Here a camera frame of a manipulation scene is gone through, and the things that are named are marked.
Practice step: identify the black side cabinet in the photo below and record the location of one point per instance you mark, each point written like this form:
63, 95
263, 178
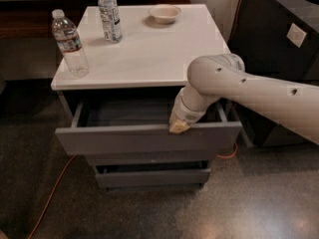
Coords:
258, 36

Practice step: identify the clear water bottle red label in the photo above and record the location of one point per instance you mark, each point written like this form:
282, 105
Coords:
68, 40

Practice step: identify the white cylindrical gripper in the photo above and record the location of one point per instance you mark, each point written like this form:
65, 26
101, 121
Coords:
184, 114

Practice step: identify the grey top drawer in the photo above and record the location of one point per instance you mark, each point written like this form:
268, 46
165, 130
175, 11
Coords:
141, 125

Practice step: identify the clear water bottle blue label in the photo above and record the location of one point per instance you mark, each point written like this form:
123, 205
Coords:
111, 22

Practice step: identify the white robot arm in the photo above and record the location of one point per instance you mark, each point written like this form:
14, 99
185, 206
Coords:
210, 78

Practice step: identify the white wall outlet plate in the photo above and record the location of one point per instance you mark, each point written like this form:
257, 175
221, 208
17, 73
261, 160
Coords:
296, 35

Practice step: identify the grey drawer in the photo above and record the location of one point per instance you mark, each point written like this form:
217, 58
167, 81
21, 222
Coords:
152, 174
150, 157
141, 125

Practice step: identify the beige paper bowl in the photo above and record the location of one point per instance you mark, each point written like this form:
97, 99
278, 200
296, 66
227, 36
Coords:
164, 13

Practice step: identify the grey bottom drawer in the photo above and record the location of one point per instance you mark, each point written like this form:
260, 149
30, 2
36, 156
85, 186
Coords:
152, 174

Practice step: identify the white-topped grey drawer cabinet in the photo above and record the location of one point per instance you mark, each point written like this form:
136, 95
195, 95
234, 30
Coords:
149, 63

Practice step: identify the grey middle drawer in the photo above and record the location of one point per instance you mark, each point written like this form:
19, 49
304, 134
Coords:
150, 157

